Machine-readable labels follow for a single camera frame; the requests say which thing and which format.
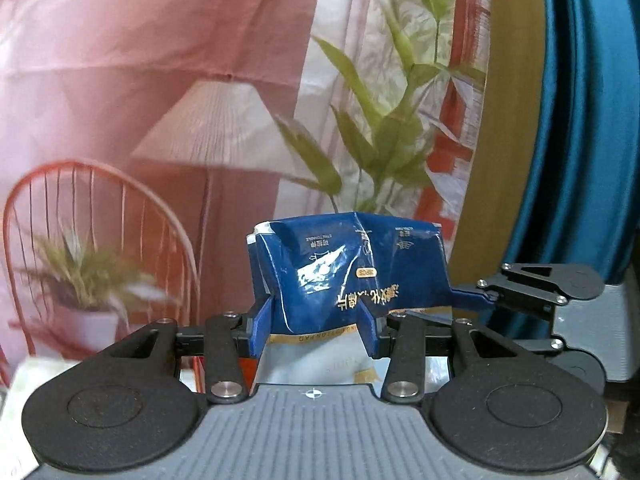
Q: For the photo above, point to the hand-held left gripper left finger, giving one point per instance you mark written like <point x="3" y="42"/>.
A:
<point x="263" y="327"/>

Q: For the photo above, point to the printed backdrop cloth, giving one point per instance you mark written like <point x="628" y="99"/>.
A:
<point x="150" y="110"/>

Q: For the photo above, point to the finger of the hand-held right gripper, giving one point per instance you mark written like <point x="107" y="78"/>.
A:
<point x="525" y="316"/>
<point x="545" y="282"/>

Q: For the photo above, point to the blue and white soft packet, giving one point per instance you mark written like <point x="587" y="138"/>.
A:
<point x="330" y="280"/>

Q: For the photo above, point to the blue curtain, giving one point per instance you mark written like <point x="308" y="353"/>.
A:
<point x="585" y="110"/>

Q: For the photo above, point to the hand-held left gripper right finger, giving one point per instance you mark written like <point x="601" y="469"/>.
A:
<point x="371" y="329"/>

